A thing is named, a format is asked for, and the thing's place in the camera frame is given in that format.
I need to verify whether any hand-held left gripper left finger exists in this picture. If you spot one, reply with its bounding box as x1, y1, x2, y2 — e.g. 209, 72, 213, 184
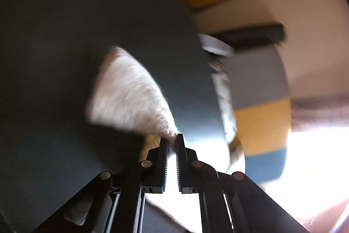
33, 137, 168, 233

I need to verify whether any black rolled mat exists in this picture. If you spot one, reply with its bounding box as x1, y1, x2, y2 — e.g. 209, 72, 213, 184
213, 24, 287, 46

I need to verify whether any grey yellow blue sofa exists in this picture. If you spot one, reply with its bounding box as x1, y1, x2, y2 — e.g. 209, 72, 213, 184
198, 34, 292, 184

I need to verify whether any bright glass window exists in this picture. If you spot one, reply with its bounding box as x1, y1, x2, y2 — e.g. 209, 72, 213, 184
245, 126, 349, 209

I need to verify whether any geometric cat print pillow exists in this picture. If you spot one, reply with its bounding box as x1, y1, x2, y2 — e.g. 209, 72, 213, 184
209, 57, 244, 168

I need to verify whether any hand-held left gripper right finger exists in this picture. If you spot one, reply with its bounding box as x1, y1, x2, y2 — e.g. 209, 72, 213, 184
176, 134, 310, 233

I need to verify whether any cream knitted sweater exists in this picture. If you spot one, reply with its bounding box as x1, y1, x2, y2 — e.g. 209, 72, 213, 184
87, 46, 178, 165

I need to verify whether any beige patterned curtain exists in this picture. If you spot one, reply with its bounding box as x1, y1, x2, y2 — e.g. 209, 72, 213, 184
290, 94, 349, 132

